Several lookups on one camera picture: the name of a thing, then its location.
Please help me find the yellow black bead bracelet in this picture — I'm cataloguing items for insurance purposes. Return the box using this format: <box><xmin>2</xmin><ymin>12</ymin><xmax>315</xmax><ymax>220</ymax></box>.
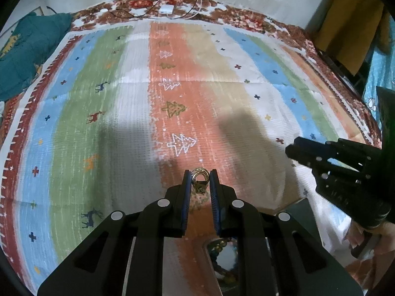
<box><xmin>207</xmin><ymin>238</ymin><xmax>238</xmax><ymax>284</ymax></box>

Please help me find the gold ring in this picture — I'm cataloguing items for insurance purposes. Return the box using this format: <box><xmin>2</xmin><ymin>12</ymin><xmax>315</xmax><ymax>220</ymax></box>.
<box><xmin>190</xmin><ymin>166</ymin><xmax>211</xmax><ymax>195</ymax></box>

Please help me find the person right hand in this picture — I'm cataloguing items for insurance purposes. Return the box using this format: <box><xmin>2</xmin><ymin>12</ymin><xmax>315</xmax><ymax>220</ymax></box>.
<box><xmin>345</xmin><ymin>221</ymin><xmax>394</xmax><ymax>292</ymax></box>

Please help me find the silver metal tin box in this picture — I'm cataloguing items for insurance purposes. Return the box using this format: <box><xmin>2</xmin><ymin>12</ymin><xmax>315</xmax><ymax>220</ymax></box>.
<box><xmin>201</xmin><ymin>198</ymin><xmax>325</xmax><ymax>296</ymax></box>

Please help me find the blue patterned hanging cloth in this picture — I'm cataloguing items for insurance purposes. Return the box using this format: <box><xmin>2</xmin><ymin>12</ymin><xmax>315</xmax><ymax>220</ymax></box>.
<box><xmin>362</xmin><ymin>13</ymin><xmax>394</xmax><ymax>128</ymax></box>

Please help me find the mustard yellow hanging garment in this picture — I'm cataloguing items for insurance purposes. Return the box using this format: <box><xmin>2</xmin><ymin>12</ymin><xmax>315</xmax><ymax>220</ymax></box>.
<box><xmin>314</xmin><ymin>0</ymin><xmax>384</xmax><ymax>75</ymax></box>

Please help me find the striped colourful mat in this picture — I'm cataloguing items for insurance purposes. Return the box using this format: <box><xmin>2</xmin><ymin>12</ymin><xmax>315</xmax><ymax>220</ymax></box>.
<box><xmin>0</xmin><ymin>19</ymin><xmax>368</xmax><ymax>295</ymax></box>

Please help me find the white charger adapter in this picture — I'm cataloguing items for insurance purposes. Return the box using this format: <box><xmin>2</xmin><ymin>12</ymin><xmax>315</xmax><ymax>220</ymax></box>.
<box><xmin>159</xmin><ymin>4</ymin><xmax>174</xmax><ymax>15</ymax></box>

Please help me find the floral brown bedsheet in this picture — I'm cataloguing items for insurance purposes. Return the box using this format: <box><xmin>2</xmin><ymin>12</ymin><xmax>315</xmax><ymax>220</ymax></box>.
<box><xmin>0</xmin><ymin>0</ymin><xmax>384</xmax><ymax>296</ymax></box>

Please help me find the teal quilted blanket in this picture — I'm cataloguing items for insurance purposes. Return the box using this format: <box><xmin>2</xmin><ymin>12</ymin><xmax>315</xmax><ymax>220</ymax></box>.
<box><xmin>1</xmin><ymin>12</ymin><xmax>72</xmax><ymax>102</ymax></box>

